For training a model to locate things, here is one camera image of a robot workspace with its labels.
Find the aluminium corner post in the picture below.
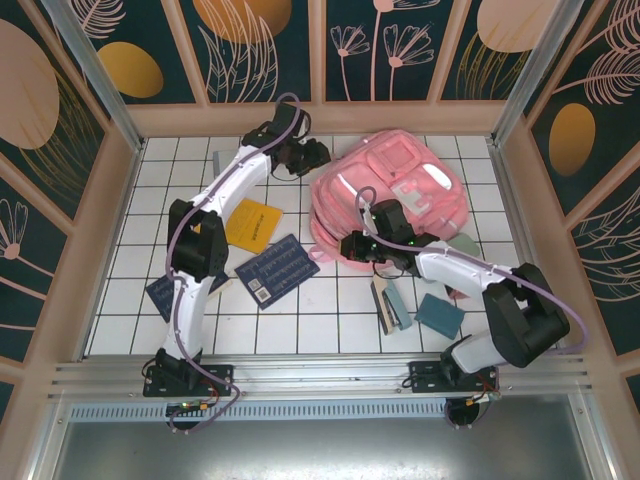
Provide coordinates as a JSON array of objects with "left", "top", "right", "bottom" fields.
[
  {"left": 489, "top": 0, "right": 587, "bottom": 147},
  {"left": 42, "top": 0, "right": 147, "bottom": 152}
]

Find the grey metal panel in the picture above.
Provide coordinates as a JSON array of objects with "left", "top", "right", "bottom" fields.
[{"left": 29, "top": 422, "right": 614, "bottom": 480}]

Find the navy book with white print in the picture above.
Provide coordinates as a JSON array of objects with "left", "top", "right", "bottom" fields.
[{"left": 234, "top": 233, "right": 321, "bottom": 312}]

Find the teal notebook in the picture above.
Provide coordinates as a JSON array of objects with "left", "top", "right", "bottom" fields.
[{"left": 414, "top": 292, "right": 465, "bottom": 341}]

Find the thick navy book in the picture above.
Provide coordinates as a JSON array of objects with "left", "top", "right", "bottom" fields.
[{"left": 145, "top": 272, "right": 234, "bottom": 324}]

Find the yellow power connector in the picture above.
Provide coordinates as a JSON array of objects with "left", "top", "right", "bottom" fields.
[
  {"left": 462, "top": 391, "right": 501, "bottom": 407},
  {"left": 167, "top": 399, "right": 221, "bottom": 417}
]

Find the pale green pencil case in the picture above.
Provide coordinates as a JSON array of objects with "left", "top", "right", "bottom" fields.
[{"left": 446, "top": 233, "right": 480, "bottom": 260}]

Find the teal beige stapler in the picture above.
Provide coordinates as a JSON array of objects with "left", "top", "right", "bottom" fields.
[{"left": 370, "top": 277, "right": 414, "bottom": 335}]

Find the yellow book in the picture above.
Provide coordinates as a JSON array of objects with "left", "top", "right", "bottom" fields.
[{"left": 224, "top": 198, "right": 285, "bottom": 256}]

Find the aluminium side rail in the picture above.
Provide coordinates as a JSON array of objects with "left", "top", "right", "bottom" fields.
[
  {"left": 487, "top": 138, "right": 562, "bottom": 352},
  {"left": 77, "top": 138, "right": 147, "bottom": 362}
]

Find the pink backpack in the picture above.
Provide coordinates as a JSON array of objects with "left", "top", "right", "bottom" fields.
[{"left": 307, "top": 130, "right": 469, "bottom": 274}]

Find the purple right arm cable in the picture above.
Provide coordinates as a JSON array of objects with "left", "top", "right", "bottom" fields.
[{"left": 355, "top": 187, "right": 587, "bottom": 432}]

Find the aluminium mounting rail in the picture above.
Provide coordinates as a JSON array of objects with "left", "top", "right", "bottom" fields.
[{"left": 47, "top": 352, "right": 594, "bottom": 406}]

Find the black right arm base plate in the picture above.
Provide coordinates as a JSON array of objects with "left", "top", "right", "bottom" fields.
[{"left": 408, "top": 360, "right": 501, "bottom": 396}]

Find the grey slotted cable duct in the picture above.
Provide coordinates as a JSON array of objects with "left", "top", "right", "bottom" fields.
[{"left": 67, "top": 403, "right": 576, "bottom": 424}]

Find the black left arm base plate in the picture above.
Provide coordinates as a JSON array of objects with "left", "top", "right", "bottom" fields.
[{"left": 143, "top": 363, "right": 235, "bottom": 397}]

